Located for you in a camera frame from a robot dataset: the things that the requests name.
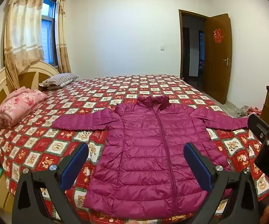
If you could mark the narrow beige floral curtain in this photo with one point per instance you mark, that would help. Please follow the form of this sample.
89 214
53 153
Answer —
62 39

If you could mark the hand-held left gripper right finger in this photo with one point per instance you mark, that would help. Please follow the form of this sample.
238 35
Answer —
196 165

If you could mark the purple down jacket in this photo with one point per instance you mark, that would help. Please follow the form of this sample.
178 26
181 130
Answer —
148 144

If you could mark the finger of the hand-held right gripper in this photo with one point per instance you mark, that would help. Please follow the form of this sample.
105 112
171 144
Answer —
256 126

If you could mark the brown wooden door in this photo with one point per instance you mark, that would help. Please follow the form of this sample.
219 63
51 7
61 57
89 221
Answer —
218 74

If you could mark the wide beige floral curtain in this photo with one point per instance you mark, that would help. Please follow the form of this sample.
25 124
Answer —
22 28

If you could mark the brown door frame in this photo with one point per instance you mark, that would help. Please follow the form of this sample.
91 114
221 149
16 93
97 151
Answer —
180 51

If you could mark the red paper door decoration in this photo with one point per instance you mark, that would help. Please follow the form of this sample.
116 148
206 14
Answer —
217 35

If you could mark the cream wooden bed base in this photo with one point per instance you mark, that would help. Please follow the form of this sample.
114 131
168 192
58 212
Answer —
1 191

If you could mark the window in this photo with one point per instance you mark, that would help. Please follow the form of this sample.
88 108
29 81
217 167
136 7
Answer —
48 28

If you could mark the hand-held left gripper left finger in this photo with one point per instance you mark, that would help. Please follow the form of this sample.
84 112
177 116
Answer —
76 165

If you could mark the striped pillow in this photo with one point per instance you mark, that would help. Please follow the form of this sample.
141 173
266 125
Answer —
57 80

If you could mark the red bear-print blanket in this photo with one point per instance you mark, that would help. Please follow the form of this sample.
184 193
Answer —
43 144

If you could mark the folded pink floral quilt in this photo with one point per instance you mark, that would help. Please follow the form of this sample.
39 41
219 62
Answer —
15 105

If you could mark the clothes pile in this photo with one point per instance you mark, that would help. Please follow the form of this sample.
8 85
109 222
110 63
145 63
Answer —
247 111

